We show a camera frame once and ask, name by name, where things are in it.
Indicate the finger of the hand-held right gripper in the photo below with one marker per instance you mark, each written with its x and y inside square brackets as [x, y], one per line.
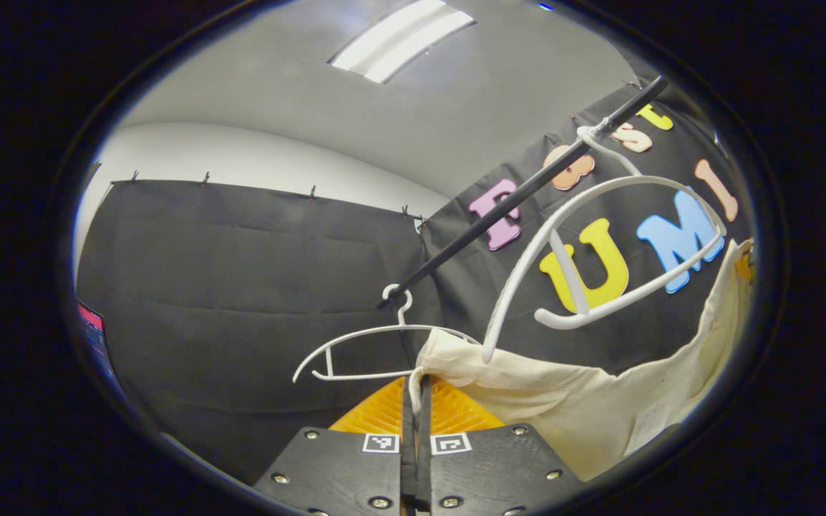
[744, 266]

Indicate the ceiling light panel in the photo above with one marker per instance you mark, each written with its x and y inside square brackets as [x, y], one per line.
[402, 39]

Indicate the red and blue object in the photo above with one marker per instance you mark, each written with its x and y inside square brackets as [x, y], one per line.
[90, 322]

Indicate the cream shirt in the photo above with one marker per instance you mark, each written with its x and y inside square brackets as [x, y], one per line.
[563, 408]

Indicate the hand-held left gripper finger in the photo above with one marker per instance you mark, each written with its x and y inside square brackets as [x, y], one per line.
[406, 459]
[424, 459]

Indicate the black clothes rack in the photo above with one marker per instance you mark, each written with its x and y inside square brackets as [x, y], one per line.
[499, 212]

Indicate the white clothes hanger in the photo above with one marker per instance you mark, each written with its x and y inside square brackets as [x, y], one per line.
[569, 276]
[370, 375]

